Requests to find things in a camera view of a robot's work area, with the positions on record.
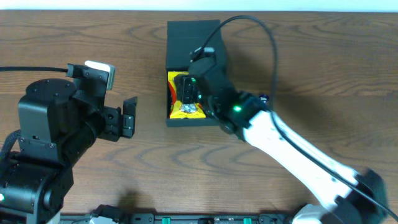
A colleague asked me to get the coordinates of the yellow seed snack bag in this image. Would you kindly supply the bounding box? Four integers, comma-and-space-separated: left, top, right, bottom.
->
167, 71, 206, 119

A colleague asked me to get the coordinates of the black gift box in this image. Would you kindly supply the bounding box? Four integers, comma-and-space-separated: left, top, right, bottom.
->
165, 20, 221, 128

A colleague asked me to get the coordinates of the purple Dairy Milk bar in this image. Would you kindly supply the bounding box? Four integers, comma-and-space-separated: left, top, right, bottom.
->
259, 94, 269, 103

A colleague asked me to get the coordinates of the red snack bag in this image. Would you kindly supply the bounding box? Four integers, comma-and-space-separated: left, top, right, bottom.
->
168, 80, 177, 114

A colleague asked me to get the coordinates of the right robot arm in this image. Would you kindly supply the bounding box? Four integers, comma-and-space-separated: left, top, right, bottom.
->
187, 57, 396, 223

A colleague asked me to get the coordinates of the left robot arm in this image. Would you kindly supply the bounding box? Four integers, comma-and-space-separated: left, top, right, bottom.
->
1, 61, 137, 223

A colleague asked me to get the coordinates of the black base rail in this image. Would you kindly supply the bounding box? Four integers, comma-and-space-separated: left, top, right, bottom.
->
60, 205, 293, 224

